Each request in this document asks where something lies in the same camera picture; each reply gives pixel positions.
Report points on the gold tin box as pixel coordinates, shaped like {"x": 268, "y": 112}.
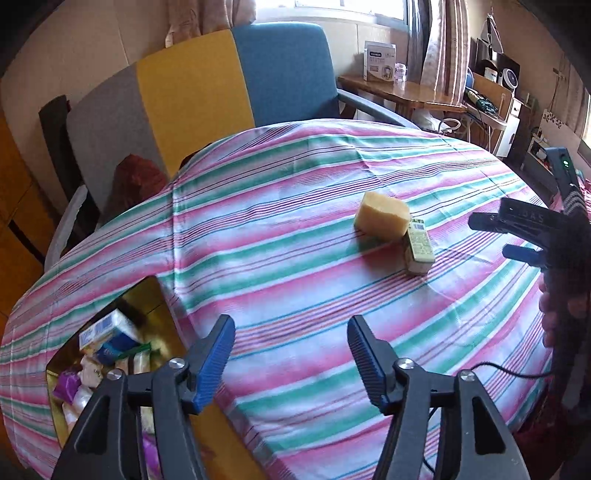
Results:
{"x": 147, "y": 304}

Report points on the small white cabinet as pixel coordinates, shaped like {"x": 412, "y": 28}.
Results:
{"x": 508, "y": 134}

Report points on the grey yellow blue armchair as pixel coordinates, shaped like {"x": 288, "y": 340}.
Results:
{"x": 194, "y": 92}

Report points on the light wooden desk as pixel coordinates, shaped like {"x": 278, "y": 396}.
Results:
{"x": 489, "y": 87}

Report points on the wooden side table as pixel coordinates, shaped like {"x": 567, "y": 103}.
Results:
{"x": 392, "y": 92}

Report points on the white carton box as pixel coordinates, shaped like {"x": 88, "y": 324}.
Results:
{"x": 378, "y": 62}

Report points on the purple packet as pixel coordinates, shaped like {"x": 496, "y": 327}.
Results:
{"x": 151, "y": 454}
{"x": 67, "y": 385}

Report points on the window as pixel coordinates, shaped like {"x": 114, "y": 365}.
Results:
{"x": 332, "y": 7}

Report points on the white plastic ball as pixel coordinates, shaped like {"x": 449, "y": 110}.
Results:
{"x": 78, "y": 401}

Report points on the person's right hand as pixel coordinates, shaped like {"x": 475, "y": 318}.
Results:
{"x": 548, "y": 314}

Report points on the white round fan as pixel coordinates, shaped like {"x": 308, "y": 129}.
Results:
{"x": 510, "y": 77}

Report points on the cracker packet with green edge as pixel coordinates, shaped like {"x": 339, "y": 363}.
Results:
{"x": 136, "y": 360}

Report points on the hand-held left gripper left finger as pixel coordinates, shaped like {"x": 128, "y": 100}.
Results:
{"x": 214, "y": 364}

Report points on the patterned beige curtain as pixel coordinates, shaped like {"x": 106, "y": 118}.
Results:
{"x": 207, "y": 18}
{"x": 443, "y": 46}

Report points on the blue and white soap box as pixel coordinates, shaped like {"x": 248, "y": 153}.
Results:
{"x": 106, "y": 330}

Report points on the small pink item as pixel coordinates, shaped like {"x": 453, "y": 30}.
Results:
{"x": 92, "y": 369}

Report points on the small clear bottle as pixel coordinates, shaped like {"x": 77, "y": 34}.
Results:
{"x": 401, "y": 74}

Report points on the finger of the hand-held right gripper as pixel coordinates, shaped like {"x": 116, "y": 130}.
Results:
{"x": 519, "y": 254}
{"x": 485, "y": 221}

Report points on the green soap box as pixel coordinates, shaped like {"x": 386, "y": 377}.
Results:
{"x": 419, "y": 249}

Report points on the yellow soap bar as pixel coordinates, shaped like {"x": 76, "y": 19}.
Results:
{"x": 381, "y": 217}

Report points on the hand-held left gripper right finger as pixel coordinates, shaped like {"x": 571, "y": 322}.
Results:
{"x": 369, "y": 374}

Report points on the striped bedsheet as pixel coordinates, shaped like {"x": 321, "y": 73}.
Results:
{"x": 286, "y": 184}

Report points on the dark red cloth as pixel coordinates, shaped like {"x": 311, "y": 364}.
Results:
{"x": 134, "y": 184}

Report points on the wooden wardrobe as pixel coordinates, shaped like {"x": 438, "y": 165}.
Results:
{"x": 18, "y": 207}

